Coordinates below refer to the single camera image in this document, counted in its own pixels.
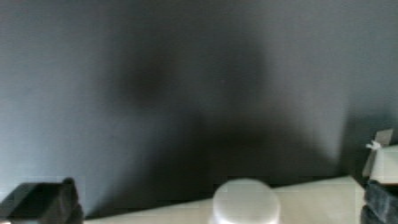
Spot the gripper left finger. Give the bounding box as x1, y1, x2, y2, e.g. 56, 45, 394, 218
0, 178, 83, 224

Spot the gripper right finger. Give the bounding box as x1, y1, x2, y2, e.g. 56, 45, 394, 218
360, 180, 398, 224

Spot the white cabinet box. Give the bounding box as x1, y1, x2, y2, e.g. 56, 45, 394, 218
83, 129, 398, 224

